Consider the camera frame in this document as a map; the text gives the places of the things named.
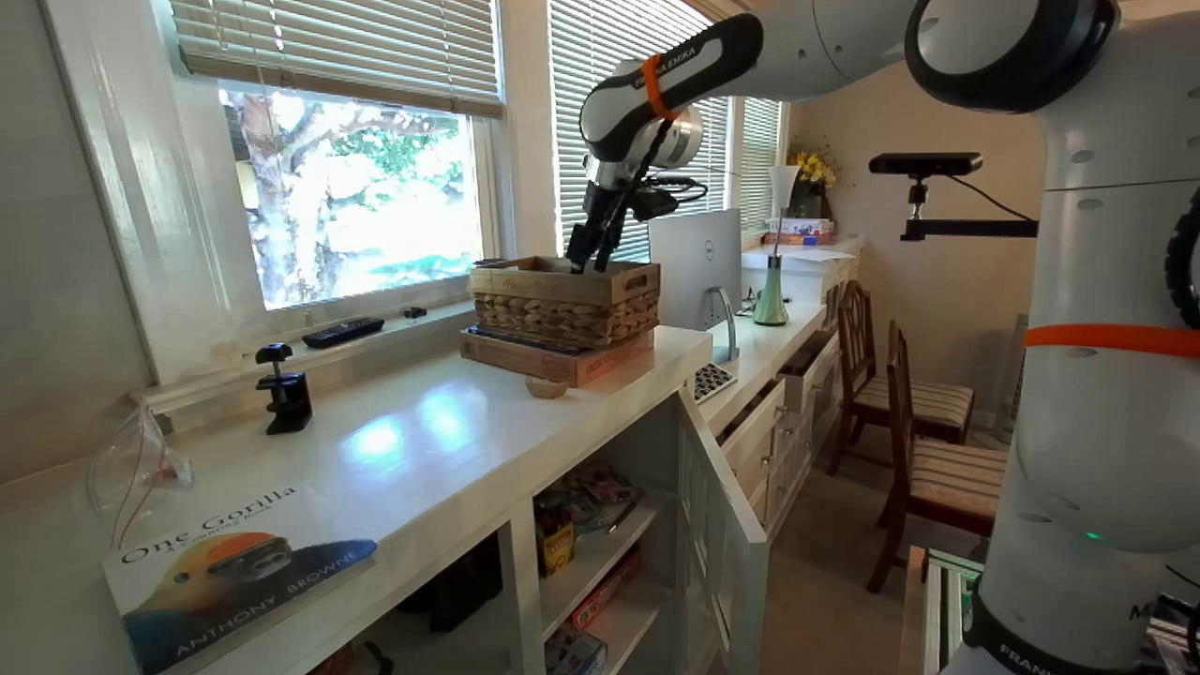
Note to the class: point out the green framed panel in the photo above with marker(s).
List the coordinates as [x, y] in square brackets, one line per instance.
[948, 611]

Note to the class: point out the narrow white window blind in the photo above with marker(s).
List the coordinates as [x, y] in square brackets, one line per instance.
[757, 164]

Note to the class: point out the yellow flowers in vase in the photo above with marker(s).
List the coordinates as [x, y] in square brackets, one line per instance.
[811, 174]

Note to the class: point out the white cabinet door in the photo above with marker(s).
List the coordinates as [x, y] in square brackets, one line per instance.
[724, 549]

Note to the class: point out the small black object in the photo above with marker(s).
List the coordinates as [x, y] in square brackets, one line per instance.
[414, 311]

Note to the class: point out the flat black remote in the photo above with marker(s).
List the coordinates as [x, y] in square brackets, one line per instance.
[344, 330]

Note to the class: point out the pale green bottle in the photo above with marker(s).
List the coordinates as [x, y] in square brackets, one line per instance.
[769, 298]

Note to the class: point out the wooden slat chair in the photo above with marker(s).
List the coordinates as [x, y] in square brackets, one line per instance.
[863, 361]
[941, 481]

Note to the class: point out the white shelf cabinet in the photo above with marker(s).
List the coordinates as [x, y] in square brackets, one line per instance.
[518, 585]

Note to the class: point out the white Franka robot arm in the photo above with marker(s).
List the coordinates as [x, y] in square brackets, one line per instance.
[1102, 474]

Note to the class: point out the woven wicker basket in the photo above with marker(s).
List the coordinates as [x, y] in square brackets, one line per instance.
[566, 304]

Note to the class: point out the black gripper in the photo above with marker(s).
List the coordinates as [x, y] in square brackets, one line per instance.
[609, 209]

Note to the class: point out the wooden board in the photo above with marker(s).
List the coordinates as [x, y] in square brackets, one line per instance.
[558, 361]

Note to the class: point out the small round brown object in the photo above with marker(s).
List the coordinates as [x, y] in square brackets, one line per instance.
[546, 386]

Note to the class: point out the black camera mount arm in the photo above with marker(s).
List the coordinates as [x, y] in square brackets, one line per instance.
[976, 231]

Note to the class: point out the yellow box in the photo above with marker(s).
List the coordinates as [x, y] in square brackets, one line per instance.
[558, 544]

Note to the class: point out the silver computer monitor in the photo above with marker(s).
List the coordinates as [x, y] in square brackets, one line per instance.
[697, 268]

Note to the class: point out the tall white window blind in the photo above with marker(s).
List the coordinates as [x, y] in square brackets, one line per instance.
[586, 39]

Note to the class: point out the stack of shelf books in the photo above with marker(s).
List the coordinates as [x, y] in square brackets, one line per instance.
[598, 498]

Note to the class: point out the black stereo camera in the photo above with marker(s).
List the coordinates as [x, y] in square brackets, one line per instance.
[923, 164]

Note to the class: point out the black clamp mount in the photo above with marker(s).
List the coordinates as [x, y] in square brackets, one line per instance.
[286, 399]

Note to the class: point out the wide white window blind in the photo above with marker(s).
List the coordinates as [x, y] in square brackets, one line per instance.
[338, 51]

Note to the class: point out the clear plastic holder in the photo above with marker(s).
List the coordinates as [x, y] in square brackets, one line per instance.
[147, 454]

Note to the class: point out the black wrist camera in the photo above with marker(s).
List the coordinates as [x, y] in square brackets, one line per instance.
[661, 198]

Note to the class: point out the white computer keyboard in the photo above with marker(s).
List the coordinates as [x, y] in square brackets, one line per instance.
[716, 381]

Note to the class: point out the pink box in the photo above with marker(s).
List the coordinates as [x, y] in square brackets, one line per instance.
[809, 231]

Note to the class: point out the bird cover book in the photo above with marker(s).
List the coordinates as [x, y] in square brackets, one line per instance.
[232, 583]

